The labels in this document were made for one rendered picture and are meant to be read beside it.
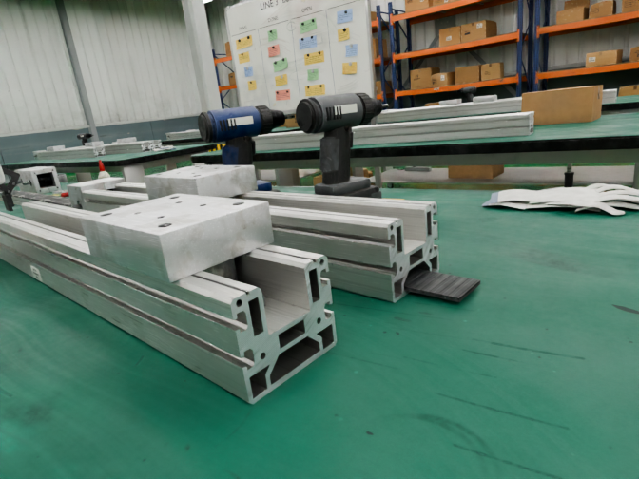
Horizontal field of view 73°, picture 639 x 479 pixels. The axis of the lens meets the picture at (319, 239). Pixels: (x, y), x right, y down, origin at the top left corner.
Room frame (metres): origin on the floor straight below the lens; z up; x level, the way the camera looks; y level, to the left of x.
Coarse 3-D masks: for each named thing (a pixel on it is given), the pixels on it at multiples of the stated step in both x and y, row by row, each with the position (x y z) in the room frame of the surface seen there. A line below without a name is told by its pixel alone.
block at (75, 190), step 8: (72, 184) 1.02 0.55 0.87; (80, 184) 1.00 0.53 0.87; (88, 184) 0.98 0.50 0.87; (96, 184) 0.99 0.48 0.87; (104, 184) 1.00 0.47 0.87; (112, 184) 1.01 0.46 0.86; (72, 192) 1.00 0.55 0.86; (80, 192) 0.97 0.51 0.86; (72, 200) 1.01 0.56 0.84; (80, 200) 0.98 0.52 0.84; (88, 200) 0.97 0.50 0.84; (80, 208) 0.99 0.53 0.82
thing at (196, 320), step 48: (0, 240) 0.74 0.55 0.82; (48, 240) 0.53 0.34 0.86; (96, 288) 0.45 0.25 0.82; (144, 288) 0.38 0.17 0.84; (192, 288) 0.30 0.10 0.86; (240, 288) 0.29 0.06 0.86; (288, 288) 0.34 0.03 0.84; (144, 336) 0.38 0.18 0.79; (192, 336) 0.33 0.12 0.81; (240, 336) 0.27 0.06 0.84; (288, 336) 0.31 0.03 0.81; (336, 336) 0.34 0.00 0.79; (240, 384) 0.27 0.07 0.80
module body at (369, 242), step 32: (96, 192) 0.91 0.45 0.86; (128, 192) 0.85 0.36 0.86; (256, 192) 0.68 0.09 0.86; (288, 224) 0.50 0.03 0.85; (320, 224) 0.47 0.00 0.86; (352, 224) 0.44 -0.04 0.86; (384, 224) 0.41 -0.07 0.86; (416, 224) 0.47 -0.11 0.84; (352, 256) 0.44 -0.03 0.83; (384, 256) 0.41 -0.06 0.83; (416, 256) 0.46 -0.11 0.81; (352, 288) 0.44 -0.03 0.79; (384, 288) 0.41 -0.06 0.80
